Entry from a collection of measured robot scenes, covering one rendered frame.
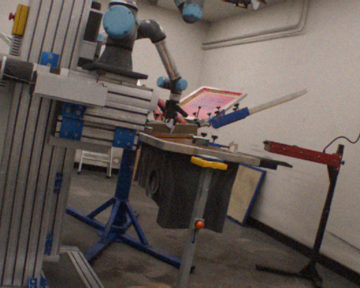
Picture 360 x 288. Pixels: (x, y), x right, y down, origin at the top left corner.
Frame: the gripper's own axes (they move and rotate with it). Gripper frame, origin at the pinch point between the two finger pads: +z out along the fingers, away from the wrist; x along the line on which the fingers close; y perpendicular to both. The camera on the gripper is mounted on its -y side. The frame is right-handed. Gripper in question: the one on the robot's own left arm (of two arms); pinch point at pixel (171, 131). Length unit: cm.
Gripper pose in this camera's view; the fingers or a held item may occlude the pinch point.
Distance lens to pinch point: 266.8
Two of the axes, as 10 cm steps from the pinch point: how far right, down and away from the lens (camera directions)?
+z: -2.1, 9.8, 0.5
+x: 3.9, 1.3, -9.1
